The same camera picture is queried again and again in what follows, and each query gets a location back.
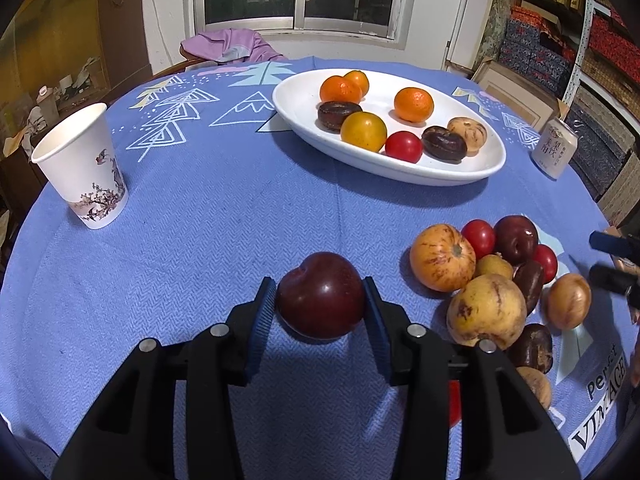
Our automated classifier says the striped tan fruit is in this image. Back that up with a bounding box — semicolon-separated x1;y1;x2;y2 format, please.
447;117;488;156

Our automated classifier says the dark red plum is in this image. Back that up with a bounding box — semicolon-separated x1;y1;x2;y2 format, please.
276;252;366;340

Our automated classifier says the red cherry tomato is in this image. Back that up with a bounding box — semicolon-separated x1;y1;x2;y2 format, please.
385;131;423;164

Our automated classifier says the large orange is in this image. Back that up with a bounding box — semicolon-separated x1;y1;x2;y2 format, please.
394;87;435;124

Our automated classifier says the yellow orange persimmon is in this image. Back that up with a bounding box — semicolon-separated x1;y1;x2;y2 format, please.
340;112;387;153

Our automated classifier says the small mandarin orange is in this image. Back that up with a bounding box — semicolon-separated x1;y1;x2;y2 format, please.
319;76;362;104

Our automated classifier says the framed board leaning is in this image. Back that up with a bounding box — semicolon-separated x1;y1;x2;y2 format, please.
471;58;570;132

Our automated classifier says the blue patterned tablecloth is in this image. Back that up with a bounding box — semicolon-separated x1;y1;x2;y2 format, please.
1;58;637;479

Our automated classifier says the white oval plate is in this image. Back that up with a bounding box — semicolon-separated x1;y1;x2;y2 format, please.
272;68;506;186

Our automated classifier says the floral paper cup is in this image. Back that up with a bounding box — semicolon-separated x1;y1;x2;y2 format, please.
32;103;128;230

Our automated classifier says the wooden chair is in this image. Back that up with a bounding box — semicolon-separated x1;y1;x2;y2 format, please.
153;47;205;78

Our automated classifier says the purple cloth on chair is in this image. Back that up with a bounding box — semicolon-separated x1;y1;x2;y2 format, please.
180;28;285;64

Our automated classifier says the wooden glass cabinet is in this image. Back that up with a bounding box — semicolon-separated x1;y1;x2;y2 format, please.
0;0;154;126

